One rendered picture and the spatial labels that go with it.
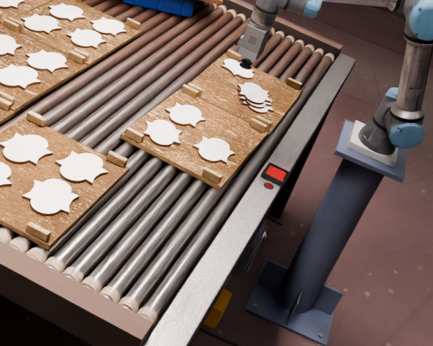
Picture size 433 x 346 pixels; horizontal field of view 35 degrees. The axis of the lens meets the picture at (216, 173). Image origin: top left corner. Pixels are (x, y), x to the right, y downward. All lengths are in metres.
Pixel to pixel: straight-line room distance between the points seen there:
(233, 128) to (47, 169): 0.70
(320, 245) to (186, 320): 1.32
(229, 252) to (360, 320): 1.53
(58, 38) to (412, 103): 1.25
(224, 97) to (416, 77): 0.66
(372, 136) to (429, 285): 1.30
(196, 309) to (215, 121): 0.84
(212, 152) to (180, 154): 0.11
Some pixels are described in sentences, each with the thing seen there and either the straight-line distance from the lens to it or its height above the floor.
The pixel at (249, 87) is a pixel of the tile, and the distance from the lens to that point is 2.50.
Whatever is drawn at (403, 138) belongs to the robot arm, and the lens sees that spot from 2.41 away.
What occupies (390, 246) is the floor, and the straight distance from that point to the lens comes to 3.78.
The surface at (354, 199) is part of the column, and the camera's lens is 2.69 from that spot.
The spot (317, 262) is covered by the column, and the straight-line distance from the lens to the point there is 2.89.
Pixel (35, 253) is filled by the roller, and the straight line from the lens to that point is 1.64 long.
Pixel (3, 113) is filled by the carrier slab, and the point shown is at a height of 0.94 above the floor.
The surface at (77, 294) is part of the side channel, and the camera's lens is 1.53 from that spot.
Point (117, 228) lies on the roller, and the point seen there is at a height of 0.92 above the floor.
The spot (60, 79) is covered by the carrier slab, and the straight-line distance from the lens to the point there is 2.27.
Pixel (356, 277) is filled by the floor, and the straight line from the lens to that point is 3.46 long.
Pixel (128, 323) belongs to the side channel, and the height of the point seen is 0.95.
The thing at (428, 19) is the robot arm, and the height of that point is 1.47.
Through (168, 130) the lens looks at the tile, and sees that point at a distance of 2.13.
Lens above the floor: 2.07
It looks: 34 degrees down
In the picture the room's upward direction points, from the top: 20 degrees clockwise
